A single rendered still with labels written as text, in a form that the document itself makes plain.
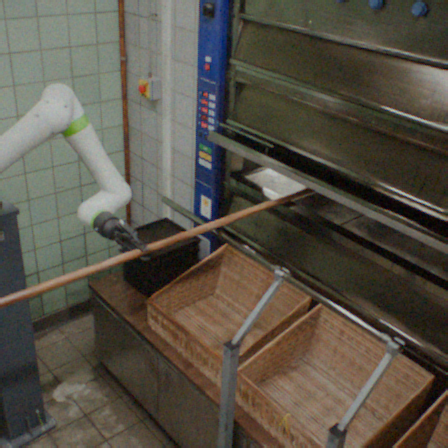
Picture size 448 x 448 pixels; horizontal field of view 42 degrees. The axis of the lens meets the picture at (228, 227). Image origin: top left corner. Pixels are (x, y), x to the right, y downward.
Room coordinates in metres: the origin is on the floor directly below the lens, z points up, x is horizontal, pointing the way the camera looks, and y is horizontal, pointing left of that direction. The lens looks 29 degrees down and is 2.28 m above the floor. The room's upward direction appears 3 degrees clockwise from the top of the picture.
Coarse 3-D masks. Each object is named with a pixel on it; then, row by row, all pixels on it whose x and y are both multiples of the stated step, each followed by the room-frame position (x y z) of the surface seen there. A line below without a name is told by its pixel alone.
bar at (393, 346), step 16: (176, 208) 2.16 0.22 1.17; (224, 240) 1.93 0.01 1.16; (256, 256) 1.80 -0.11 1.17; (272, 272) 1.73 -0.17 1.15; (288, 272) 1.71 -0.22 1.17; (272, 288) 1.69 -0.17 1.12; (304, 288) 1.62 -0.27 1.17; (336, 304) 1.53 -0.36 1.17; (352, 320) 1.47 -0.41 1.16; (240, 336) 1.59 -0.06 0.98; (384, 336) 1.39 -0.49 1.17; (224, 352) 1.57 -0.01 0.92; (224, 368) 1.56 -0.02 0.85; (384, 368) 1.32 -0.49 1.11; (224, 384) 1.56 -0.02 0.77; (368, 384) 1.30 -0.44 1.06; (224, 400) 1.55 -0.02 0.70; (224, 416) 1.55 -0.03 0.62; (352, 416) 1.24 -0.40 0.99; (224, 432) 1.55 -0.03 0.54; (336, 432) 1.21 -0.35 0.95
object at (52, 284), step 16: (304, 192) 2.31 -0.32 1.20; (256, 208) 2.12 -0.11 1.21; (208, 224) 1.96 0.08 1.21; (224, 224) 2.00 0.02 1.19; (160, 240) 1.81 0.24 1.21; (176, 240) 1.84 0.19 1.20; (128, 256) 1.70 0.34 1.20; (80, 272) 1.58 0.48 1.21; (96, 272) 1.62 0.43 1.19; (32, 288) 1.48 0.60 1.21; (48, 288) 1.50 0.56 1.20; (0, 304) 1.40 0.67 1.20
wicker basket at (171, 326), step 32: (224, 256) 2.41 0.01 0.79; (224, 288) 2.34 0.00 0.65; (256, 288) 2.22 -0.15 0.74; (288, 288) 2.12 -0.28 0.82; (160, 320) 2.04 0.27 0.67; (192, 320) 2.15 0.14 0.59; (224, 320) 2.17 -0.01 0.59; (256, 320) 2.16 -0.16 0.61; (288, 320) 1.94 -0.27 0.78; (192, 352) 1.87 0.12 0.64; (256, 352) 1.82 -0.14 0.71
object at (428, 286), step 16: (240, 176) 2.49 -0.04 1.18; (256, 192) 2.34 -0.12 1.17; (272, 192) 2.34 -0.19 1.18; (288, 208) 2.20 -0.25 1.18; (304, 208) 2.20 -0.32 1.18; (320, 224) 2.07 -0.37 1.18; (336, 224) 2.07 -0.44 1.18; (336, 240) 2.00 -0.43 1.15; (352, 240) 1.95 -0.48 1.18; (368, 240) 1.95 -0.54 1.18; (368, 256) 1.88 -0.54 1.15; (384, 256) 1.84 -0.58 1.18; (400, 256) 1.85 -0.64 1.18; (400, 272) 1.78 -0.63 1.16; (416, 272) 1.74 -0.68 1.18; (432, 288) 1.68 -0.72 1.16
